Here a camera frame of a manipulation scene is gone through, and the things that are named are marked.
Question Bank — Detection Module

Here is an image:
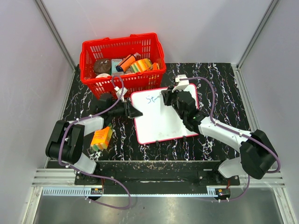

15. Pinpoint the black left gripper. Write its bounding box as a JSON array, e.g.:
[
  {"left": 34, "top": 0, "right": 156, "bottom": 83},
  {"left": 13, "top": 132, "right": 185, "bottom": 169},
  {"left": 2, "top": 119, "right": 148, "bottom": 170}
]
[{"left": 109, "top": 99, "right": 142, "bottom": 120}]

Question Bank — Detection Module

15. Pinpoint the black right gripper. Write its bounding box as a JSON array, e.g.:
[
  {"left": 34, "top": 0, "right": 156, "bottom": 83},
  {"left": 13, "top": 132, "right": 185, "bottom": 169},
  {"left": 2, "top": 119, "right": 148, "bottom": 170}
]
[{"left": 162, "top": 85, "right": 185, "bottom": 120}]

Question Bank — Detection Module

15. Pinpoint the pink framed whiteboard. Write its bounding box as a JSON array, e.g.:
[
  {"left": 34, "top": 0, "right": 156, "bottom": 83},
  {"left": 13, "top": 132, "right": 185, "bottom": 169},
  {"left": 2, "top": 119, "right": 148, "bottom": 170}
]
[{"left": 130, "top": 87, "right": 198, "bottom": 145}]

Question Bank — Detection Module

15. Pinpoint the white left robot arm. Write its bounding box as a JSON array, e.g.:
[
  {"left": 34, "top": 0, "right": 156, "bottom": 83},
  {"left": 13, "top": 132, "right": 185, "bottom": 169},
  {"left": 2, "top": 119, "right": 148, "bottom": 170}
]
[{"left": 45, "top": 93, "right": 143, "bottom": 185}]

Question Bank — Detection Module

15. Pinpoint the orange yellow sponge pack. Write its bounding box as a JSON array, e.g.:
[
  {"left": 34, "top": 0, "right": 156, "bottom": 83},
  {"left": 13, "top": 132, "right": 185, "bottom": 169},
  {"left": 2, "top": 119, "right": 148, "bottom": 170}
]
[{"left": 90, "top": 126, "right": 113, "bottom": 152}]

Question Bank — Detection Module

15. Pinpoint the orange snack packet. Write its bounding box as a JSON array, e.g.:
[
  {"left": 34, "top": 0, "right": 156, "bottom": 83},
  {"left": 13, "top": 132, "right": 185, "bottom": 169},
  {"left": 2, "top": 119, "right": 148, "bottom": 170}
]
[{"left": 149, "top": 63, "right": 160, "bottom": 71}]

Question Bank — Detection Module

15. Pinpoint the yellow green striped sponge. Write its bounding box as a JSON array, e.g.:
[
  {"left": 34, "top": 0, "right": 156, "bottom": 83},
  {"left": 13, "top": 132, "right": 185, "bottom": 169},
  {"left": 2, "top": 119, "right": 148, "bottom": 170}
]
[{"left": 130, "top": 58, "right": 152, "bottom": 73}]

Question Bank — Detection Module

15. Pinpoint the white round lid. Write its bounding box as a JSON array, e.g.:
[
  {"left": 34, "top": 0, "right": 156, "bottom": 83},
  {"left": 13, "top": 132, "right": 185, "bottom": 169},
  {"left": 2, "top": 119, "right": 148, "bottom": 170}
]
[{"left": 95, "top": 73, "right": 111, "bottom": 78}]

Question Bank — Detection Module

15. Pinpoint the orange pump bottle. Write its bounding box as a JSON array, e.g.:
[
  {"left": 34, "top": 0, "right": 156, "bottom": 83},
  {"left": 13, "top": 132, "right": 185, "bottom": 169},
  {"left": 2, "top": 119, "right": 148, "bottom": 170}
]
[{"left": 117, "top": 52, "right": 141, "bottom": 72}]

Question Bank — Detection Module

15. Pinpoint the red plastic basket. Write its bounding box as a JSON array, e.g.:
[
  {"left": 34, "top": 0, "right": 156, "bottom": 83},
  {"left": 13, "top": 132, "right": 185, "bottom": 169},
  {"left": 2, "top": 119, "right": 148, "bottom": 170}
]
[{"left": 79, "top": 33, "right": 166, "bottom": 98}]

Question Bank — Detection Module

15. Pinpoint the teal small box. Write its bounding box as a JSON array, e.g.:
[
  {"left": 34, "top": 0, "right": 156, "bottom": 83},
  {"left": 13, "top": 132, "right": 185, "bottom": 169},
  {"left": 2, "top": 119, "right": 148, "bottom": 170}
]
[{"left": 111, "top": 58, "right": 124, "bottom": 76}]

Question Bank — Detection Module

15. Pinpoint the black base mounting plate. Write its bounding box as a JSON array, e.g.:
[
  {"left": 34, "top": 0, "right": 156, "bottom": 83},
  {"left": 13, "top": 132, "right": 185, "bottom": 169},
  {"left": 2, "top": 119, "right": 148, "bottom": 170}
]
[{"left": 74, "top": 161, "right": 241, "bottom": 187}]

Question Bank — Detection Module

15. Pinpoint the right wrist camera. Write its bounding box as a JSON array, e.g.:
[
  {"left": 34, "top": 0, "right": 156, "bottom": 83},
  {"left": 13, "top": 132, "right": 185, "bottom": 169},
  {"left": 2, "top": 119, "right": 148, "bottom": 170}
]
[{"left": 173, "top": 75, "right": 189, "bottom": 92}]

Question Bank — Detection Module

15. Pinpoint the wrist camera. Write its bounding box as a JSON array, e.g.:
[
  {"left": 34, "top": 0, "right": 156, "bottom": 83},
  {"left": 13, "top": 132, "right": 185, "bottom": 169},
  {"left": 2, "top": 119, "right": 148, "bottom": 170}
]
[
  {"left": 114, "top": 86, "right": 128, "bottom": 98},
  {"left": 173, "top": 75, "right": 189, "bottom": 92}
]

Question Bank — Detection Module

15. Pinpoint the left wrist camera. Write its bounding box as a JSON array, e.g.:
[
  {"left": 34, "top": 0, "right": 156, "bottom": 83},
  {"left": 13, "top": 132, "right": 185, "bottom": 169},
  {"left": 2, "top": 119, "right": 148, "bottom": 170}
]
[{"left": 114, "top": 86, "right": 128, "bottom": 98}]

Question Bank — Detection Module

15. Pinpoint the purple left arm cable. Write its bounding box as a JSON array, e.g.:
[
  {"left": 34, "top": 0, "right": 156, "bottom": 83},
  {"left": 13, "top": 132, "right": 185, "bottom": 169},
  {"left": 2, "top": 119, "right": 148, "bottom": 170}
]
[{"left": 58, "top": 75, "right": 132, "bottom": 209}]

